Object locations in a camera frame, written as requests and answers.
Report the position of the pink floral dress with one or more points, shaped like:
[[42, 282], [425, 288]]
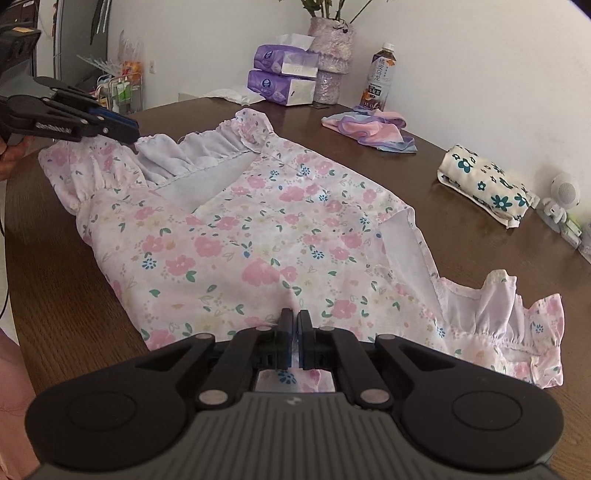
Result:
[[277, 221]]

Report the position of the pastel pink purple towel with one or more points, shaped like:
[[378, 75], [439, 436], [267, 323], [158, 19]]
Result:
[[369, 129]]

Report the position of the plastic drink bottle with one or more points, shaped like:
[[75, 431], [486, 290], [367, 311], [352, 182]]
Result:
[[381, 74]]

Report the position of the person's left hand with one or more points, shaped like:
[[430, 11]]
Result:
[[9, 161]]

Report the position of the pink wrapped vase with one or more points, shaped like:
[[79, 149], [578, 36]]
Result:
[[330, 60]]

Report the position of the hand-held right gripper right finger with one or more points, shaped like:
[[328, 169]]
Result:
[[304, 337]]

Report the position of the crumpled white tissue paper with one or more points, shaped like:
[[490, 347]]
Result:
[[231, 93]]

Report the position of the folded white teal-flower cloth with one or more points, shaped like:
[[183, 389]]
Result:
[[480, 180]]

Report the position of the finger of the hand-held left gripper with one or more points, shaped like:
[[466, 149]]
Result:
[[124, 134], [111, 116]]

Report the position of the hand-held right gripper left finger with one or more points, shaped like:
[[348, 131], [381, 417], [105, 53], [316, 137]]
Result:
[[286, 337]]

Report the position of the purple tissue pack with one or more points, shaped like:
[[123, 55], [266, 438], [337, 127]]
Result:
[[270, 57], [268, 85]]

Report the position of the green white small boxes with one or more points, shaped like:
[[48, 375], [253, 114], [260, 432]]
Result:
[[572, 230]]

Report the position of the white wall socket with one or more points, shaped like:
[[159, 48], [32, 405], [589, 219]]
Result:
[[153, 67]]

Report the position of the white robot figurine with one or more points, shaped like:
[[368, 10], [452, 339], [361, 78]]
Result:
[[565, 191]]

